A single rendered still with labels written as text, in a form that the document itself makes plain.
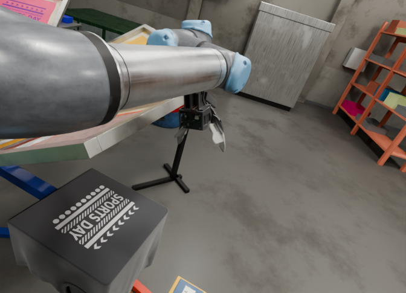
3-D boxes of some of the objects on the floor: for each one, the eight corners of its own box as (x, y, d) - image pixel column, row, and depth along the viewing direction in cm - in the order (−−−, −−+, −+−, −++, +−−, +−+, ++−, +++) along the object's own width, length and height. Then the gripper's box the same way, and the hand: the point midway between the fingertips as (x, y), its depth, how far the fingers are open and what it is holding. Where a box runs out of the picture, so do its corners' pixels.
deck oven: (286, 97, 728) (321, 21, 628) (292, 113, 620) (336, 24, 520) (232, 81, 730) (259, 2, 629) (229, 93, 622) (261, 1, 521)
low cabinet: (151, 55, 732) (155, 28, 696) (126, 67, 583) (130, 34, 547) (89, 35, 734) (90, 8, 698) (49, 43, 584) (48, 8, 548)
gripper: (156, 84, 67) (161, 151, 75) (226, 89, 61) (225, 162, 69) (171, 79, 75) (175, 140, 83) (236, 83, 68) (233, 150, 76)
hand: (201, 147), depth 78 cm, fingers open, 14 cm apart
